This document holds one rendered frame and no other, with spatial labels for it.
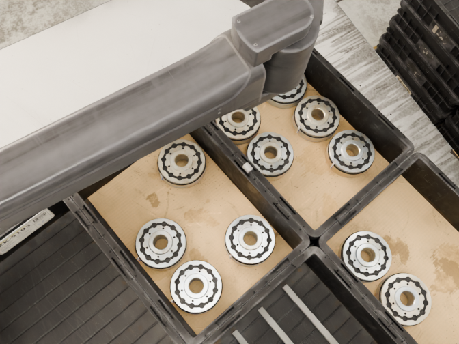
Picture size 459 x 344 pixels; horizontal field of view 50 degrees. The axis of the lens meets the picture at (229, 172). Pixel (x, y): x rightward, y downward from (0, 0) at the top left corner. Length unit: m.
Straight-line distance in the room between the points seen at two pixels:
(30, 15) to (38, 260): 1.53
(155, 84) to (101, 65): 0.95
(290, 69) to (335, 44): 0.97
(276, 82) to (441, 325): 0.76
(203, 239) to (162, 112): 0.65
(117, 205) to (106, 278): 0.15
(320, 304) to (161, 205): 0.39
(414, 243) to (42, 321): 0.78
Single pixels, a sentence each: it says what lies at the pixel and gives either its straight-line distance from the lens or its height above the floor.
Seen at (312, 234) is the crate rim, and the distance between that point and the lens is 0.96.
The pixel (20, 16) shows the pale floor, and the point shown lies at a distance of 2.44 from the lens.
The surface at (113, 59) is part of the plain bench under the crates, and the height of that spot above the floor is 0.70.
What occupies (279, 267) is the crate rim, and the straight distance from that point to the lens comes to 0.95.
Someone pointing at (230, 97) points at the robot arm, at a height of 1.46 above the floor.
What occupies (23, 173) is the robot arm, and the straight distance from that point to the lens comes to 0.42.
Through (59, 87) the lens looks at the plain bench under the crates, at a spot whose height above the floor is 0.70.
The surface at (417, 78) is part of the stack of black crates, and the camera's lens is 1.98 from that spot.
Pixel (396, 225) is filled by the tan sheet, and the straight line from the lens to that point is 1.12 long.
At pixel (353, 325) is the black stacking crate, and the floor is 0.83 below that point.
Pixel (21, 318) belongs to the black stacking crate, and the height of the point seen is 0.83.
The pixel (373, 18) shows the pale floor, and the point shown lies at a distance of 2.43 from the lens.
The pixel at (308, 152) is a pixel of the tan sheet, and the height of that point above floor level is 0.83.
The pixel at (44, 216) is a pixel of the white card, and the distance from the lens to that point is 1.03.
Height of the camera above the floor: 1.85
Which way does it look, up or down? 71 degrees down
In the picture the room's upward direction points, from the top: 8 degrees clockwise
